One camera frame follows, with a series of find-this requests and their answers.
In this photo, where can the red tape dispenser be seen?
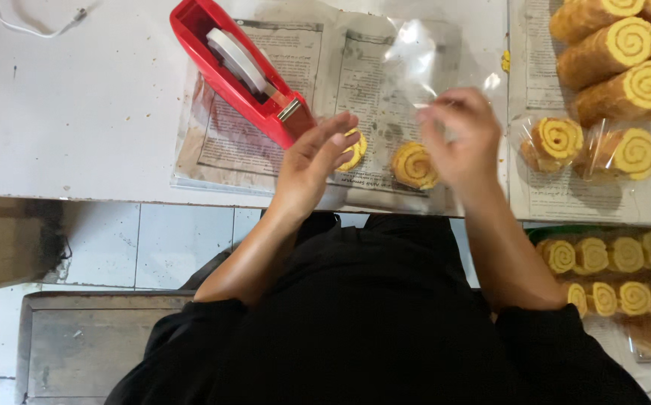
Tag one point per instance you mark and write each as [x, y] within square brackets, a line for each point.
[230, 95]

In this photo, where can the person's left hand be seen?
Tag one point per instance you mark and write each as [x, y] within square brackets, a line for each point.
[303, 169]

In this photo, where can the brown cardboard box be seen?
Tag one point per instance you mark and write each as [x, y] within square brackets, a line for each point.
[5, 242]

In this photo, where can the person's right fingers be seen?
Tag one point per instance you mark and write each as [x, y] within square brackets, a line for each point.
[441, 115]

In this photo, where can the person's right hand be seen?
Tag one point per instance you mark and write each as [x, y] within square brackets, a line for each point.
[469, 143]

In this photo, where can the green tray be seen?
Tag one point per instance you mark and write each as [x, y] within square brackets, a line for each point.
[545, 229]

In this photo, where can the grey wooden bench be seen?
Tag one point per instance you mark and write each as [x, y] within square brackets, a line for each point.
[83, 343]

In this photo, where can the person's left fingers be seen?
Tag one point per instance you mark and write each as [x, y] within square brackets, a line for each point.
[339, 135]

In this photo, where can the small yellow cake crumb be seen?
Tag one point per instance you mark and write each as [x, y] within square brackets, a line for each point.
[505, 61]

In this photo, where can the pile of roll cake logs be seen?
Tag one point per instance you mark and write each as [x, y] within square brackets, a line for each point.
[607, 53]

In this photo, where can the plastic wrapped roll cake slice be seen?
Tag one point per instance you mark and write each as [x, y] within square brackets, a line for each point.
[632, 153]
[553, 143]

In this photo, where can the stack of clear plastic sheets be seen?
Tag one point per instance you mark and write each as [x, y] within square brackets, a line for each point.
[393, 201]

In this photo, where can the stained newspaper sheet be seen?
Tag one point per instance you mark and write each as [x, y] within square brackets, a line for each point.
[258, 152]

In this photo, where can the yellow roll cake slice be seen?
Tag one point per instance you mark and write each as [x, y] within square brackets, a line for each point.
[357, 154]
[412, 166]

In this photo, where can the rows of cut cake rounds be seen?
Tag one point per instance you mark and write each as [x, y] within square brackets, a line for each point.
[623, 256]

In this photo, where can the person's black clothing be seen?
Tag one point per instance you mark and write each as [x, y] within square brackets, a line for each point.
[370, 326]

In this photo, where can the newspaper sheet under cakes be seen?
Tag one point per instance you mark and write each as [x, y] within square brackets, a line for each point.
[539, 191]

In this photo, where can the clear plastic bag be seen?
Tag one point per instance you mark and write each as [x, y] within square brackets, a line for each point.
[415, 50]

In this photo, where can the white tape roll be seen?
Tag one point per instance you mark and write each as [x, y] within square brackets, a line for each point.
[238, 59]

